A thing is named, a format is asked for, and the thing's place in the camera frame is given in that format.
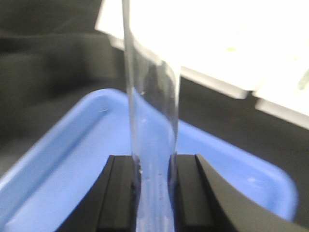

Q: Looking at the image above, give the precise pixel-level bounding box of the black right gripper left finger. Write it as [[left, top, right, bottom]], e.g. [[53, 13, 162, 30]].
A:
[[57, 155, 137, 232]]

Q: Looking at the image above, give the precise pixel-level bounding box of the clear glass test tube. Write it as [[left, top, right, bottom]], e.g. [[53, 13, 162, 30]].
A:
[[122, 0, 181, 232]]

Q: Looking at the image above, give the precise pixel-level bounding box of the middle white storage bin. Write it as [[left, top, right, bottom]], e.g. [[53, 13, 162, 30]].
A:
[[251, 48, 309, 131]]

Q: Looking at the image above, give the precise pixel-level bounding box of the left white storage bin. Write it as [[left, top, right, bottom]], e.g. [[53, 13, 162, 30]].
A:
[[95, 0, 252, 100]]

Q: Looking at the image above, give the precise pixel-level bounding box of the white storage bin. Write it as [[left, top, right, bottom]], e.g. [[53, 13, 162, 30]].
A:
[[95, 0, 252, 100], [251, 48, 309, 131]]

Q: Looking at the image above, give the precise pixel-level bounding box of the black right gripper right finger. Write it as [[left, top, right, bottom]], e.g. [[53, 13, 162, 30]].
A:
[[173, 154, 308, 232]]

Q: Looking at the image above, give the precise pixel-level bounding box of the blue plastic tray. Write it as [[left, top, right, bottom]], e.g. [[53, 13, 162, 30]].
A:
[[0, 89, 298, 232]]

